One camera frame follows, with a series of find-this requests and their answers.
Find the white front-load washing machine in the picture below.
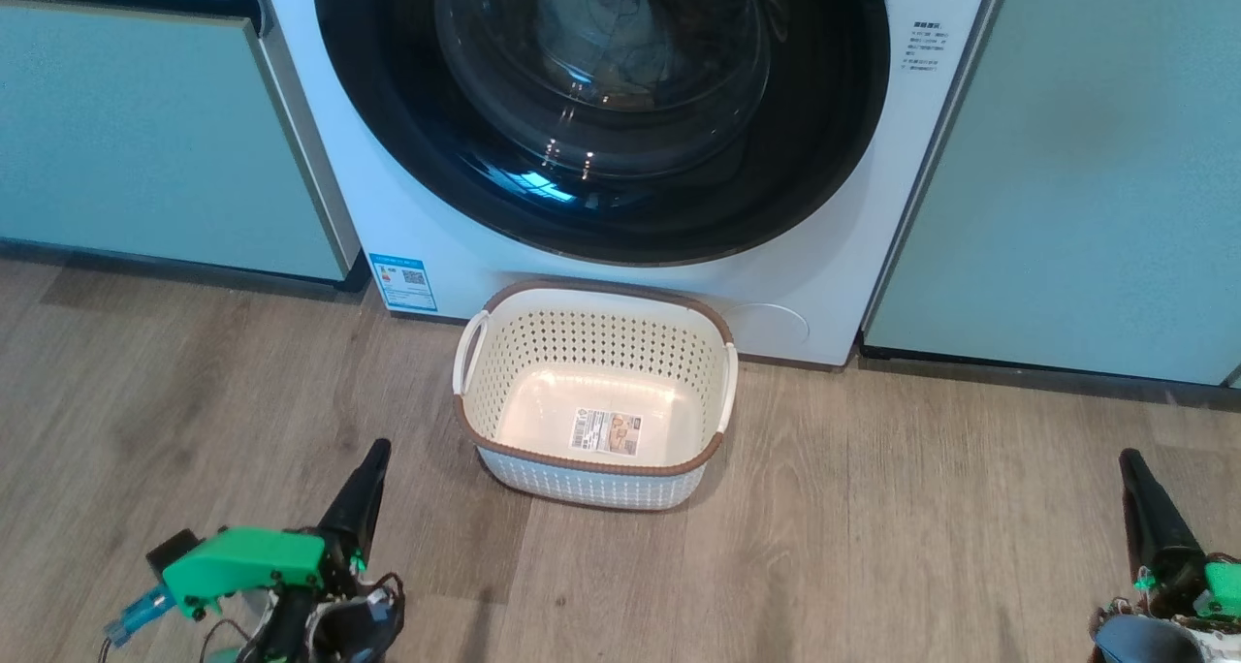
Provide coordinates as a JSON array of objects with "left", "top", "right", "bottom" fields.
[{"left": 259, "top": 0, "right": 1002, "bottom": 369}]

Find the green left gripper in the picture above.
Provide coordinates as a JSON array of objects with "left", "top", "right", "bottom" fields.
[{"left": 160, "top": 437, "right": 392, "bottom": 621}]

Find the round white filter cover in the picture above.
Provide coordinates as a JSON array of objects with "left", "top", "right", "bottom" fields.
[{"left": 722, "top": 302, "right": 811, "bottom": 350}]

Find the black round glass washer door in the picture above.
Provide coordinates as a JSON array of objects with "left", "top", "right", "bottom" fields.
[{"left": 312, "top": 0, "right": 892, "bottom": 268}]

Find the blue energy label sticker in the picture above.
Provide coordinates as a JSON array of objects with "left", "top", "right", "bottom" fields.
[{"left": 367, "top": 252, "right": 440, "bottom": 313}]

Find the cream perforated basket brown rim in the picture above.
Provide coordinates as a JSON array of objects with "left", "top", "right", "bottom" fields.
[{"left": 452, "top": 276, "right": 741, "bottom": 512}]

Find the pale yellow bear-print garment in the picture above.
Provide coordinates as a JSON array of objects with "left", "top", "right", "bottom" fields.
[{"left": 536, "top": 0, "right": 681, "bottom": 75}]

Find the pale green cabinet with drawers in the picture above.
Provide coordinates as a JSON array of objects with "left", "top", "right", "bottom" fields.
[{"left": 0, "top": 0, "right": 364, "bottom": 287}]

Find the teal left cable connector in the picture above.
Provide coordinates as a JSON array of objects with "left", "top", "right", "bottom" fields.
[{"left": 105, "top": 585, "right": 178, "bottom": 647}]

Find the thin brown wire loop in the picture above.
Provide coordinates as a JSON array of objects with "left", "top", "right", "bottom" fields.
[{"left": 366, "top": 571, "right": 405, "bottom": 630}]

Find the basket product label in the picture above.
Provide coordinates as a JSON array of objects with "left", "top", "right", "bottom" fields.
[{"left": 568, "top": 407, "right": 642, "bottom": 458}]

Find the pale green cabinet panel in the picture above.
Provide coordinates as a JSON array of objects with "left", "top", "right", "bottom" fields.
[{"left": 860, "top": 0, "right": 1241, "bottom": 389}]

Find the printed text notice sticker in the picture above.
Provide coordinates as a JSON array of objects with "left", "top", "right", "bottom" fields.
[{"left": 901, "top": 20, "right": 947, "bottom": 76}]

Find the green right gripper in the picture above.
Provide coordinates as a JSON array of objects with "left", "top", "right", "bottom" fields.
[{"left": 1118, "top": 448, "right": 1241, "bottom": 617}]

